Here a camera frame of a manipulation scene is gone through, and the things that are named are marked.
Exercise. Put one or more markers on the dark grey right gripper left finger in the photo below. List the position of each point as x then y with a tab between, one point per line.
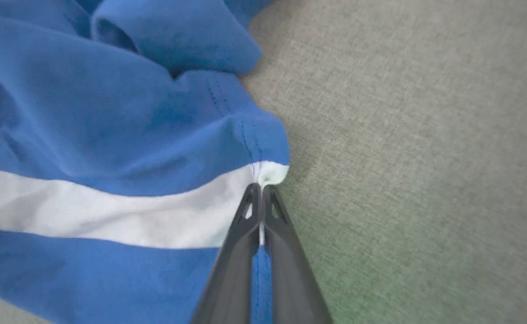
232	279

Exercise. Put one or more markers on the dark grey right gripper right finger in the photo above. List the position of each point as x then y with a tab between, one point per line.
293	279

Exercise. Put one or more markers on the blue garment with white stripe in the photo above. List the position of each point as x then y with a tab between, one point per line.
110	148

